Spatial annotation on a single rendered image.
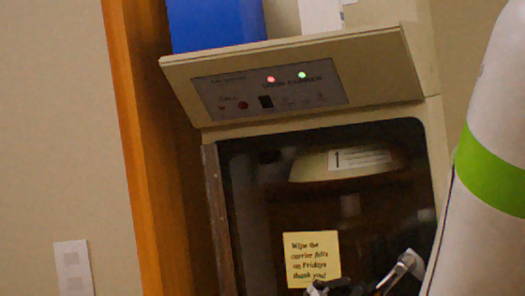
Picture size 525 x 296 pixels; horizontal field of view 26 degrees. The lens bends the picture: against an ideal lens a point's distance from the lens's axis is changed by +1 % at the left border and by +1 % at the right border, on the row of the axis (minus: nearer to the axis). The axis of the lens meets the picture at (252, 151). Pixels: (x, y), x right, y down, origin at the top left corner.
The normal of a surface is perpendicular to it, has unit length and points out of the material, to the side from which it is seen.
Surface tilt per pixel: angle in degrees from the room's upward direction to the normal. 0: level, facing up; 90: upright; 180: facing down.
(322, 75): 135
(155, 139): 90
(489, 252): 116
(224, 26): 90
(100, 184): 90
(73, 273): 90
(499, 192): 108
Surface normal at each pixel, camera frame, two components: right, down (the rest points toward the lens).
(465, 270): -0.66, 0.40
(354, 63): -0.12, 0.77
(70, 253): -0.32, 0.09
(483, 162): -0.81, 0.26
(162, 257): 0.94, -0.11
